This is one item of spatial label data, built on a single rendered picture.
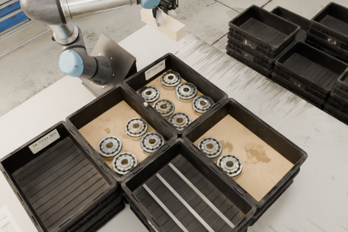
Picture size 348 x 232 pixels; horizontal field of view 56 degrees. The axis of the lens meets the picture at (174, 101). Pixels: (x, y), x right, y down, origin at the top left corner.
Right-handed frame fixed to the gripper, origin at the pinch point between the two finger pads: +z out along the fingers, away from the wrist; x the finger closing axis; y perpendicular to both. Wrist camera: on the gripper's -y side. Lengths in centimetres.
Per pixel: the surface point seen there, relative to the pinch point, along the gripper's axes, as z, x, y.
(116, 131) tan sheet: 26, -46, 17
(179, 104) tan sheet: 25.6, -16.2, 26.1
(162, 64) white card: 19.4, -7.6, 6.2
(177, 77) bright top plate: 22.5, -6.6, 15.8
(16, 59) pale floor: 110, -33, -166
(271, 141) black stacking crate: 22, -6, 69
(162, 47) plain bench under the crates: 38.8, 16.0, -19.4
